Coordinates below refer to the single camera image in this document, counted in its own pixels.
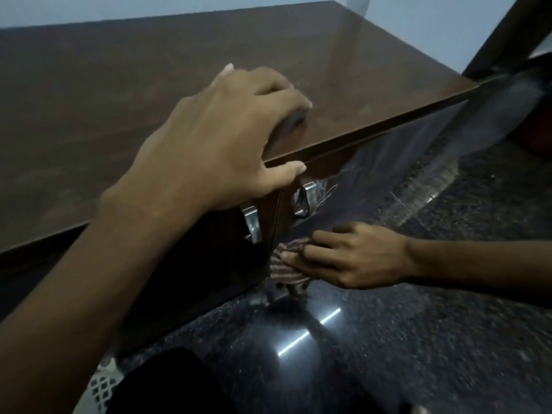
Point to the person's left forearm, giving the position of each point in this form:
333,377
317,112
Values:
73,306

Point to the white plastic lattice basket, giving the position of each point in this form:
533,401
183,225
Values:
103,385

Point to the person's black trousers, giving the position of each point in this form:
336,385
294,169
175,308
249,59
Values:
164,383

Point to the striped brown cleaning cloth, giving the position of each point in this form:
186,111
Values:
286,269

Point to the person's left hand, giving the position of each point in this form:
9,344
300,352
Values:
215,146

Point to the person's right hand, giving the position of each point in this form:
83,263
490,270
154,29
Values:
362,258

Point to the dark wooden table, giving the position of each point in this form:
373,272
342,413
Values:
108,103

